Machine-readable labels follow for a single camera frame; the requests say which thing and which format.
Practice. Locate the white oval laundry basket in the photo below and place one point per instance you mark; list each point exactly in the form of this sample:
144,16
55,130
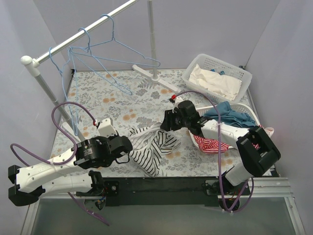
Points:
239,108

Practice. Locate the white rectangular mesh basket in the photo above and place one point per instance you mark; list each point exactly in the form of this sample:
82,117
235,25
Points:
207,62

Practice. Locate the blue wire hanger middle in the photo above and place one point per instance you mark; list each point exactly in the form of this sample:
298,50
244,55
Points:
104,74

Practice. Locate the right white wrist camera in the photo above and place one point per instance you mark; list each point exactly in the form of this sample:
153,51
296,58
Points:
175,100

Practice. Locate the teal blue garment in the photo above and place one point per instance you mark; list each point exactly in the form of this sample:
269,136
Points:
230,116

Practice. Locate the white cloth in basket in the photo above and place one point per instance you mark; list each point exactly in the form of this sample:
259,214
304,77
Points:
223,85

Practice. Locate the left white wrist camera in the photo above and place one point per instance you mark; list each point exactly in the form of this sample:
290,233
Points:
105,127

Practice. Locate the red white striped garment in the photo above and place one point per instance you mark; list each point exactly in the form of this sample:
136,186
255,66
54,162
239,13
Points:
209,146

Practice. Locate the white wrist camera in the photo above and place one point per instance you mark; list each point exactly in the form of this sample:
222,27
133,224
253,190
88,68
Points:
175,100
105,127

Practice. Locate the pink white lace garment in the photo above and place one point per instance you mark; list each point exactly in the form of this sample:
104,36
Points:
269,130

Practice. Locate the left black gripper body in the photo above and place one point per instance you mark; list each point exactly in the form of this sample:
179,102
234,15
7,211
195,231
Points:
124,146

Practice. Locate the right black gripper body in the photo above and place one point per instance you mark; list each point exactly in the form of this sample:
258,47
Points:
167,120

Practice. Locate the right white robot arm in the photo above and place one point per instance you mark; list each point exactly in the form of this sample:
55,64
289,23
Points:
257,151

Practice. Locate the black white striped tank top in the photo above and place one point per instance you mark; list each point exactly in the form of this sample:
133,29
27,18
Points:
149,145

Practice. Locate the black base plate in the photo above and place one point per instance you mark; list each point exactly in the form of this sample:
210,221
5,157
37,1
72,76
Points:
141,191

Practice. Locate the floral table mat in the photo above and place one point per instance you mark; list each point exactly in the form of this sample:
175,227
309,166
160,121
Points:
142,109

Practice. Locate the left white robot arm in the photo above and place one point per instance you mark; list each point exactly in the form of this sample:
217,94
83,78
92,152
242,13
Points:
73,171

